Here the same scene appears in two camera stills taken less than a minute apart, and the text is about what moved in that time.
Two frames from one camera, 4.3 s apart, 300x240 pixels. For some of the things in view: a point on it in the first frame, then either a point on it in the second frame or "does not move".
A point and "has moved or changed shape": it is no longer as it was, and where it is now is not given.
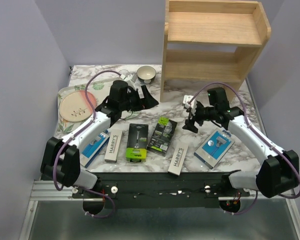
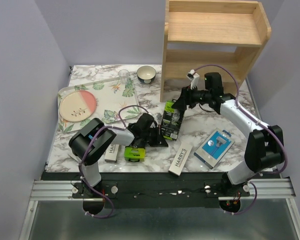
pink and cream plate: [74, 106] does not move
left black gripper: [147, 101] -> [158, 141]
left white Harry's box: [113, 145] does not move
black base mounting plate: [162, 190] does not move
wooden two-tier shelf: [212, 41] does not move
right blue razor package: [213, 149] does not move
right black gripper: [189, 122] -> [185, 99]
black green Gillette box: [160, 140] has moved or changed shape
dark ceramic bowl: [146, 73] does not move
